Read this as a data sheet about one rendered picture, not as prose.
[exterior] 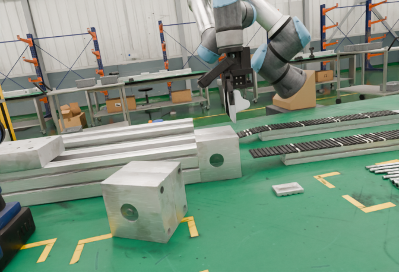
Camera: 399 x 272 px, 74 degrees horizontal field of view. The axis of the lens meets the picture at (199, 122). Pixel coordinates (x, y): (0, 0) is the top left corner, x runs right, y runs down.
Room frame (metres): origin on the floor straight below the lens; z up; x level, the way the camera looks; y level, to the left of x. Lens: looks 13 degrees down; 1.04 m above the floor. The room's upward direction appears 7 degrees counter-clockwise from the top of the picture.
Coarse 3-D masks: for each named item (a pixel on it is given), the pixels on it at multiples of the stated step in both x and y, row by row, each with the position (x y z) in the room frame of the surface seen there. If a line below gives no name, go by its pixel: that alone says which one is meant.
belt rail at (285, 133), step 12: (360, 120) 0.77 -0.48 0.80; (372, 120) 0.77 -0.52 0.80; (384, 120) 0.77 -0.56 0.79; (396, 120) 0.77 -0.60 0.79; (264, 132) 0.76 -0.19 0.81; (276, 132) 0.76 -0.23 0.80; (288, 132) 0.77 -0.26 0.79; (300, 132) 0.76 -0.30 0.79; (312, 132) 0.76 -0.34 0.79; (324, 132) 0.76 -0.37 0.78
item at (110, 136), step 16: (112, 128) 0.81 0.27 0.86; (128, 128) 0.79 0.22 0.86; (144, 128) 0.79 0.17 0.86; (160, 128) 0.73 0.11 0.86; (176, 128) 0.72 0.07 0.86; (192, 128) 0.72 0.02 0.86; (64, 144) 0.71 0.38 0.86; (80, 144) 0.71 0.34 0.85; (96, 144) 0.72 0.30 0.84; (112, 144) 0.71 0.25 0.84
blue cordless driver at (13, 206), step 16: (0, 128) 0.43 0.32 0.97; (0, 192) 0.40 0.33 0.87; (0, 208) 0.38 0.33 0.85; (16, 208) 0.40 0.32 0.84; (0, 224) 0.36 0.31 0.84; (16, 224) 0.38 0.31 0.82; (32, 224) 0.42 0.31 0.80; (0, 240) 0.34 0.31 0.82; (16, 240) 0.37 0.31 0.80; (0, 256) 0.33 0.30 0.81
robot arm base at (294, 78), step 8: (288, 64) 1.16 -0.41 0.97; (288, 72) 1.14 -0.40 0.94; (296, 72) 1.14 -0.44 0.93; (304, 72) 1.16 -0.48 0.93; (280, 80) 1.14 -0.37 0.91; (288, 80) 1.13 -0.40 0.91; (296, 80) 1.13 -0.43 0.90; (304, 80) 1.13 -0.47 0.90; (280, 88) 1.16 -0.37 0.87; (288, 88) 1.15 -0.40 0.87; (296, 88) 1.13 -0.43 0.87; (280, 96) 1.19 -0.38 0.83; (288, 96) 1.15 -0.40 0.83
